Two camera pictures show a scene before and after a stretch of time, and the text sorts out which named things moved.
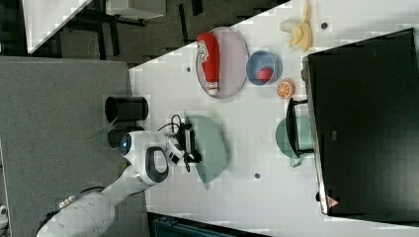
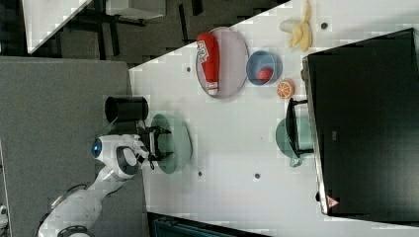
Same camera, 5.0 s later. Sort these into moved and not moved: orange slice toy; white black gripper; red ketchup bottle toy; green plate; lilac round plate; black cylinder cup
Moved: white black gripper; green plate
Not moved: lilac round plate; red ketchup bottle toy; black cylinder cup; orange slice toy
